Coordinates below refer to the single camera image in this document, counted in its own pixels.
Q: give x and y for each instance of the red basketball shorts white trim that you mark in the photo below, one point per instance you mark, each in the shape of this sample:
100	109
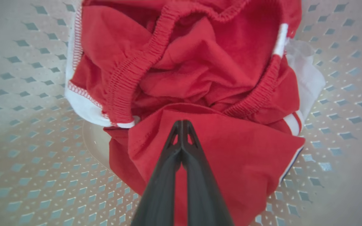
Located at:
200	69

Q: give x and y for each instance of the white thin cloth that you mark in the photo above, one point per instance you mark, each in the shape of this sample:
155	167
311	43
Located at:
306	75

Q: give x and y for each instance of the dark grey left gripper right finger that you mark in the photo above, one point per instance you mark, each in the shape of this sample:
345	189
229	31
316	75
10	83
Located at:
203	194

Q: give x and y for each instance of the red basketball jersey black lettering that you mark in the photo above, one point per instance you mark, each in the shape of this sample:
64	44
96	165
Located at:
247	157

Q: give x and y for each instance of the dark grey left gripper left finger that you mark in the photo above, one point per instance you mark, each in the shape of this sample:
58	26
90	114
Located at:
159	194

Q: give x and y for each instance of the white perforated plastic laundry basket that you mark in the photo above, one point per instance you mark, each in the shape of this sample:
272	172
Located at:
27	157

